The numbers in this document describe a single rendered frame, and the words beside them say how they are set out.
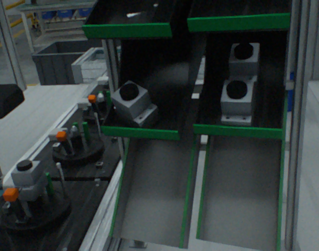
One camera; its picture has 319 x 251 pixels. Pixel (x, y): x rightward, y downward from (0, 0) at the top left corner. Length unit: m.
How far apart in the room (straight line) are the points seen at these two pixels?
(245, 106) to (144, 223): 0.29
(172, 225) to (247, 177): 0.16
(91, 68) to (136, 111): 1.40
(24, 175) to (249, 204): 0.43
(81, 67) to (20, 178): 1.24
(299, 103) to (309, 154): 0.52
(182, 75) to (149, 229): 0.28
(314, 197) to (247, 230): 0.38
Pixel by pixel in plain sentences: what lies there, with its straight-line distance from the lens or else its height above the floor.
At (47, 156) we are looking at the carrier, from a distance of 1.08.
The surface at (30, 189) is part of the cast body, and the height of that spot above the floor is 1.05.
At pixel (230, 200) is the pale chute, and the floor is 1.04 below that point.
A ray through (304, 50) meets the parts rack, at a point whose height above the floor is 1.28.
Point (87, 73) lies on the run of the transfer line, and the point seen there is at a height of 0.91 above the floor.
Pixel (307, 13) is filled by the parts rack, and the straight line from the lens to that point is 0.65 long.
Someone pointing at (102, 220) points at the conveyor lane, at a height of 0.95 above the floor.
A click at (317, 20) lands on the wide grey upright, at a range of 1.75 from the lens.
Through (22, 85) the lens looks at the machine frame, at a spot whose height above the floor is 0.89.
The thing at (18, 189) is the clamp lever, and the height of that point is 1.06.
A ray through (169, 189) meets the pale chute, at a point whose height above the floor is 1.06.
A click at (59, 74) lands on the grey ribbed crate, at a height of 0.70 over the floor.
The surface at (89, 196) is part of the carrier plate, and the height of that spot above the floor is 0.97.
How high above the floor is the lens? 1.46
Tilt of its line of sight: 25 degrees down
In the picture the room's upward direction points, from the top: 6 degrees counter-clockwise
